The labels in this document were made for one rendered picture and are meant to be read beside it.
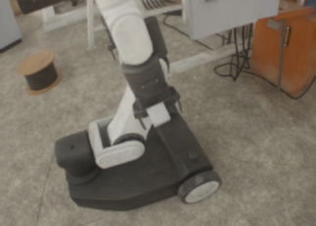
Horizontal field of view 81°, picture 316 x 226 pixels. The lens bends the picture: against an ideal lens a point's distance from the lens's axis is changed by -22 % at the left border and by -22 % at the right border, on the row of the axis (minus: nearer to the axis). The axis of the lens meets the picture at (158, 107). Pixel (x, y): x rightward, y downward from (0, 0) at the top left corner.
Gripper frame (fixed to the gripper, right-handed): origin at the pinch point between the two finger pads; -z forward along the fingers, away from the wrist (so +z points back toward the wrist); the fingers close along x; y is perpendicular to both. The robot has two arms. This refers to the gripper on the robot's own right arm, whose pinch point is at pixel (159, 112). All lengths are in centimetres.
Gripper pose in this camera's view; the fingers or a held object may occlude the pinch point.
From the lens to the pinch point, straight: 63.0
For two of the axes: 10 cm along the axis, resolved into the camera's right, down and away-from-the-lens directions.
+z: -2.7, -6.7, -6.9
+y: -3.4, -6.0, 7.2
